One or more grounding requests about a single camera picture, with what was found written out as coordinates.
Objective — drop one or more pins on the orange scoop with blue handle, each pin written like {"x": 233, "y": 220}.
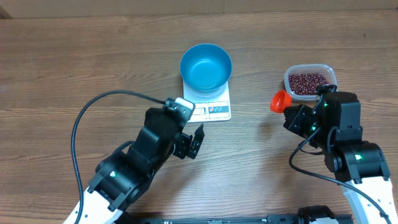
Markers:
{"x": 280, "y": 101}

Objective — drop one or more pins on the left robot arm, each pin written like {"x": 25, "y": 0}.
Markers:
{"x": 124, "y": 176}

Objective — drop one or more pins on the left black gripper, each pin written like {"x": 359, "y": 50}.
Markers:
{"x": 184, "y": 140}

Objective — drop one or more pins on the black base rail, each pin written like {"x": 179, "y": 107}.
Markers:
{"x": 319, "y": 214}

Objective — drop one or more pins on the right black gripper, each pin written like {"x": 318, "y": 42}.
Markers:
{"x": 296, "y": 117}

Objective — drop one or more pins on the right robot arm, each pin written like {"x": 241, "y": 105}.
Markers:
{"x": 359, "y": 166}

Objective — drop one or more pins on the blue metal bowl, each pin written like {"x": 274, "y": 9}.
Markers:
{"x": 206, "y": 67}

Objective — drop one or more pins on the white digital kitchen scale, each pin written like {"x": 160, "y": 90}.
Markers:
{"x": 209, "y": 106}

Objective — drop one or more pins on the clear plastic container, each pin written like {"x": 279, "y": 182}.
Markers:
{"x": 309, "y": 68}

